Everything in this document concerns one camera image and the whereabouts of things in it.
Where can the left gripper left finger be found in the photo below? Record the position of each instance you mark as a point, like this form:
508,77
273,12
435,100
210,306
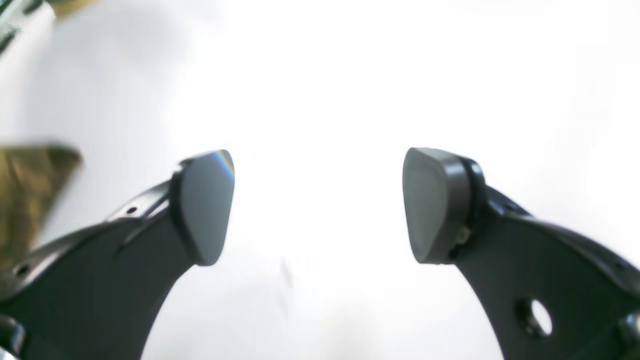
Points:
95,293

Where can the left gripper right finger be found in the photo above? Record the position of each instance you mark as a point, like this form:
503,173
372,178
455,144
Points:
549,293

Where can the camouflage pattern T-shirt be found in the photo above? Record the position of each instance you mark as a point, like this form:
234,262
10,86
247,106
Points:
31,180

